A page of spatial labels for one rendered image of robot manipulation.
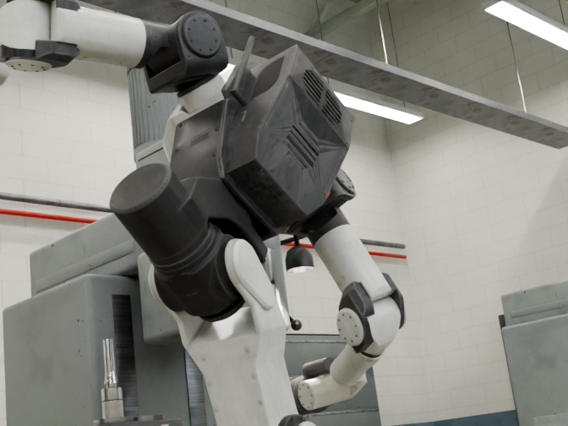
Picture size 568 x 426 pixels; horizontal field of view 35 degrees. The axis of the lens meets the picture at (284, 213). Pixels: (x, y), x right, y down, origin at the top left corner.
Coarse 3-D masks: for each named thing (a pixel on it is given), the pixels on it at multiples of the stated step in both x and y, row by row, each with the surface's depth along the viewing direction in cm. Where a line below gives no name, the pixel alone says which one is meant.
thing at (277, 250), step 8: (280, 248) 239; (280, 256) 238; (280, 264) 237; (280, 272) 236; (280, 280) 235; (280, 288) 234; (280, 296) 234; (288, 312) 235; (288, 320) 234; (288, 328) 234
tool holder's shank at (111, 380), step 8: (104, 344) 205; (112, 344) 206; (104, 352) 205; (112, 352) 205; (104, 360) 205; (112, 360) 204; (112, 368) 204; (112, 376) 203; (104, 384) 203; (112, 384) 203
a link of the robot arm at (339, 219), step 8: (344, 200) 185; (328, 208) 185; (336, 208) 186; (320, 216) 186; (328, 216) 185; (336, 216) 183; (344, 216) 186; (312, 224) 187; (320, 224) 186; (328, 224) 182; (336, 224) 182; (344, 224) 183; (312, 232) 189; (320, 232) 182; (312, 240) 184
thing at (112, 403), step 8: (112, 392) 201; (120, 392) 202; (104, 400) 201; (112, 400) 201; (120, 400) 202; (104, 408) 201; (112, 408) 200; (120, 408) 201; (104, 416) 200; (112, 416) 200; (120, 416) 200
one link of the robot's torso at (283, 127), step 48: (288, 48) 168; (192, 96) 166; (240, 96) 161; (288, 96) 159; (336, 96) 173; (192, 144) 161; (240, 144) 154; (288, 144) 157; (336, 144) 167; (240, 192) 155; (288, 192) 155
